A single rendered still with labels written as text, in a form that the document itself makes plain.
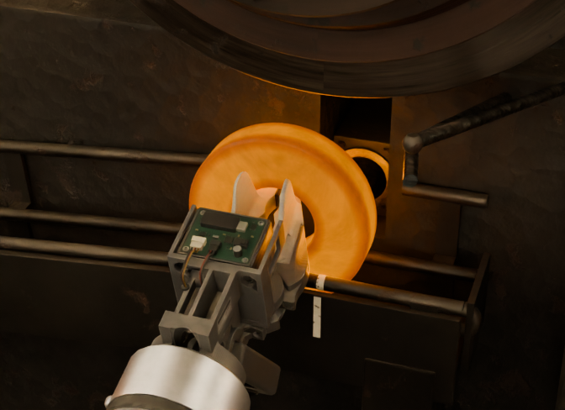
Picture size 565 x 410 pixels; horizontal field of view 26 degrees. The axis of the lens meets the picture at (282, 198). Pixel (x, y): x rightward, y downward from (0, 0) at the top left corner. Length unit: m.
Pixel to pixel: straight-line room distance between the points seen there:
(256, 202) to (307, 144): 0.06
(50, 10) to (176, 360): 0.38
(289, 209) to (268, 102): 0.12
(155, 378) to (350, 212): 0.24
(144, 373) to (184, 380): 0.03
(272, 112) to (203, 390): 0.30
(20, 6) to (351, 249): 0.36
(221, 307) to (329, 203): 0.17
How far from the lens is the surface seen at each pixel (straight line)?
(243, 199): 0.95
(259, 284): 0.86
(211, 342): 0.83
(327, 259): 0.99
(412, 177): 0.80
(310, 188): 0.97
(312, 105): 1.01
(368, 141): 1.06
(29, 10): 1.09
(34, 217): 1.14
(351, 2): 0.76
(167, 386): 0.81
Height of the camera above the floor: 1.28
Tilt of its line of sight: 31 degrees down
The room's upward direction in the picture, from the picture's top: straight up
